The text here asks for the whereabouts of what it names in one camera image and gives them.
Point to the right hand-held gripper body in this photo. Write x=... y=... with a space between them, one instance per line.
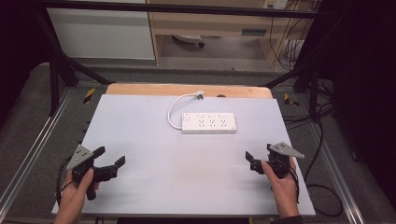
x=280 y=161

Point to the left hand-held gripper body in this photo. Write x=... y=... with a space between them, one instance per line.
x=80 y=155

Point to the person's right hand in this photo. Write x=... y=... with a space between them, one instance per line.
x=285 y=193

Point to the person's left hand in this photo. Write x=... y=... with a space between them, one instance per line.
x=73 y=196

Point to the white power strip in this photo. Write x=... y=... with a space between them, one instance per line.
x=208 y=123

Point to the white plug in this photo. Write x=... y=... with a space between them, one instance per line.
x=199 y=94

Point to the wooden table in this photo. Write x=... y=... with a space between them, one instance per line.
x=186 y=90

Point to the white cabinet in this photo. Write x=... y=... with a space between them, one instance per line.
x=99 y=34

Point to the dark curtain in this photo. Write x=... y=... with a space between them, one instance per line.
x=364 y=77
x=18 y=46

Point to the office chair base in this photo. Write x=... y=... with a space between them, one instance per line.
x=190 y=39

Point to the light wooden desk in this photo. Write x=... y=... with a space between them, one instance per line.
x=211 y=28

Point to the aluminium floor rail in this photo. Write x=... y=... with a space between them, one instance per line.
x=31 y=149
x=339 y=174

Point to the white wall socket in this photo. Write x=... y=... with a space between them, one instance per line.
x=275 y=3

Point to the black metal frame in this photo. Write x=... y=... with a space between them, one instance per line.
x=186 y=9

